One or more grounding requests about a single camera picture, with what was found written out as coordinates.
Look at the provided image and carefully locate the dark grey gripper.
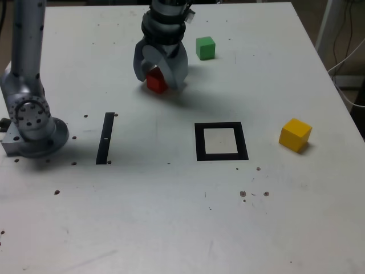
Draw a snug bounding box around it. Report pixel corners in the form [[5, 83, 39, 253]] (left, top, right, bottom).
[[132, 39, 189, 90]]

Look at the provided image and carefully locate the red cube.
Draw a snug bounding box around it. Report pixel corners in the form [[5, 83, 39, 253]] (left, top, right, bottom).
[[146, 67, 169, 94]]

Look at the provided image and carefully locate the green cube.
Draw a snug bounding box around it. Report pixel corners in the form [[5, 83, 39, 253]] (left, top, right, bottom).
[[195, 36, 216, 61]]

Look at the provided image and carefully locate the yellow cube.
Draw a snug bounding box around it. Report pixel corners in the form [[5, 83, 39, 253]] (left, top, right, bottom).
[[278, 118, 313, 153]]

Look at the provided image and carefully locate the black tape square outline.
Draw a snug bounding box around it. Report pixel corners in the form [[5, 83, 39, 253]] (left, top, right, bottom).
[[194, 122, 249, 162]]

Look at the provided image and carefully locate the black tape strip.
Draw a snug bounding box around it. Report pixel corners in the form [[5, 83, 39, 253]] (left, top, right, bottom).
[[95, 112, 116, 166]]

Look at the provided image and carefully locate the black background box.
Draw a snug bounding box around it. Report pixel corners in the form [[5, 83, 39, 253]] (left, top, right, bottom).
[[332, 74, 365, 89]]

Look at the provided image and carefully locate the white metal post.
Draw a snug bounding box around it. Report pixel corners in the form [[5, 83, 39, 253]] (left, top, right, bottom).
[[315, 0, 335, 66]]

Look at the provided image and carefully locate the thin black background cable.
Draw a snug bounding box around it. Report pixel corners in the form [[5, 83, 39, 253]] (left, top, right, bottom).
[[333, 0, 354, 68]]

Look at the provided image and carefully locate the white background cable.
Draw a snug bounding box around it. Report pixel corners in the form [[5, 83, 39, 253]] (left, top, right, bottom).
[[327, 36, 365, 108]]

